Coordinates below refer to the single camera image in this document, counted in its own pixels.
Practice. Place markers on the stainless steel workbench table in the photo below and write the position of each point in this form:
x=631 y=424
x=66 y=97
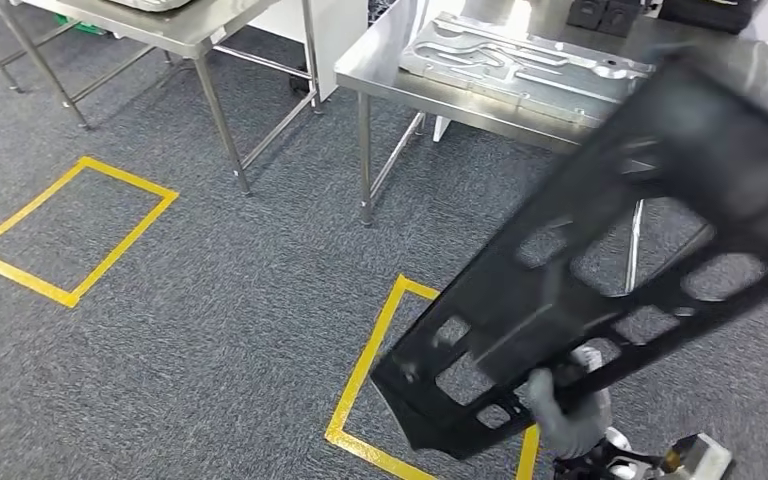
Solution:
x=384 y=66

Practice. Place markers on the black case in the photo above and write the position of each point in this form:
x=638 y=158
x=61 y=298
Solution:
x=708 y=13

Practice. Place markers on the yellow floor tape square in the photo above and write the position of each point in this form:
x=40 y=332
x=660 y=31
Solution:
x=126 y=179
x=357 y=397

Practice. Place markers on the green object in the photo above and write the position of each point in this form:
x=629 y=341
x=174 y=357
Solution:
x=79 y=25

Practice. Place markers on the white cabinet panel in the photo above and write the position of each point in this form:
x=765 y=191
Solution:
x=331 y=33

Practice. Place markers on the long black plastic part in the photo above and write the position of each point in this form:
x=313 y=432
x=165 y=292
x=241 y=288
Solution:
x=556 y=278

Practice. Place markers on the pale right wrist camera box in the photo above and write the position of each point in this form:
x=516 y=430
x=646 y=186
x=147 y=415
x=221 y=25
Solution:
x=702 y=458

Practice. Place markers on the large grey metal plate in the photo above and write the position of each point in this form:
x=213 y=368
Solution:
x=510 y=66

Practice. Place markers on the grey metal tray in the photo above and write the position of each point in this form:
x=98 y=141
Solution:
x=149 y=4

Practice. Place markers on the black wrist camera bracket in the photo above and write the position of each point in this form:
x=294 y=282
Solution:
x=596 y=467

